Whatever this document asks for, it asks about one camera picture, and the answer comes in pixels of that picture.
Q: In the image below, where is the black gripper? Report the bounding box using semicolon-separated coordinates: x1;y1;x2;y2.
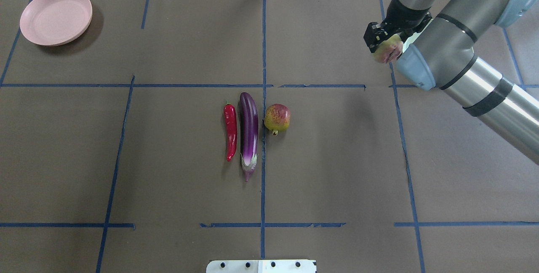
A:
381;5;432;41

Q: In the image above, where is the green pink peach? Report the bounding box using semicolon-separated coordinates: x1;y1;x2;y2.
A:
372;34;404;64

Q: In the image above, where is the red chili pepper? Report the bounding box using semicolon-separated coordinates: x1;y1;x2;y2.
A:
223;103;237;162

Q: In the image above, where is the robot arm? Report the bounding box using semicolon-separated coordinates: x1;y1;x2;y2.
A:
378;0;538;162

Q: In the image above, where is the red yellow pomegranate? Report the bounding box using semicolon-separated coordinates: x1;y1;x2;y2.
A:
263;104;291;136

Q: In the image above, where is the purple eggplant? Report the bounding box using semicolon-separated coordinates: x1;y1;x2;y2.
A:
240;92;259;182

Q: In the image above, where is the pink plate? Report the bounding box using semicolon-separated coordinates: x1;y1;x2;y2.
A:
19;0;93;46

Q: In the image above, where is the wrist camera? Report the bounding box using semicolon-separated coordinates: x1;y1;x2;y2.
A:
363;22;390;54

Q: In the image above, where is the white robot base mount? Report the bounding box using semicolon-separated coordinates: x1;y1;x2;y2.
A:
206;259;318;273

